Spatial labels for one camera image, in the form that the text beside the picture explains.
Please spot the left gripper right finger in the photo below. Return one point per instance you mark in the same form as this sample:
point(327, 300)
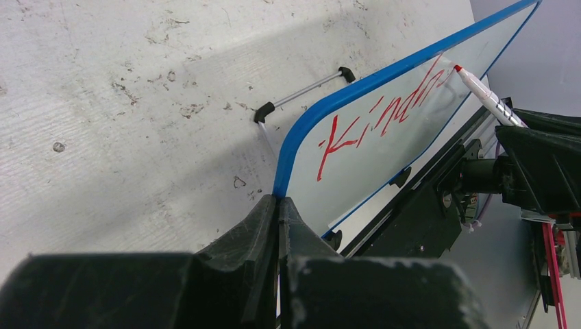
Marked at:
point(321, 289)

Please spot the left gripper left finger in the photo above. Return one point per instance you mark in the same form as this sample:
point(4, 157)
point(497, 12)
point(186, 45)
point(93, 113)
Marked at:
point(231, 283)

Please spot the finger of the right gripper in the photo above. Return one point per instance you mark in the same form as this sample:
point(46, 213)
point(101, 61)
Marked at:
point(542, 173)
point(552, 123)

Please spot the red whiteboard marker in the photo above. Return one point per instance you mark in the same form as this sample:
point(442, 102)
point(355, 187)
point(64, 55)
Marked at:
point(502, 112)

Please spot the blue framed whiteboard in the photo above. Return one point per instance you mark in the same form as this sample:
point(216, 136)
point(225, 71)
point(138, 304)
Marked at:
point(351, 144)

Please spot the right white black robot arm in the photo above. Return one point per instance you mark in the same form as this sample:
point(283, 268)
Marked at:
point(485, 176)

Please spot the whiteboard metal stand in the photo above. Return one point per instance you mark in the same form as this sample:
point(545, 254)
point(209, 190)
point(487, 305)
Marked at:
point(267, 108)

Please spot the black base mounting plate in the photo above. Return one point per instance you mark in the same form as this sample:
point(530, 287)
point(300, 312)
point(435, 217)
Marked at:
point(428, 214)

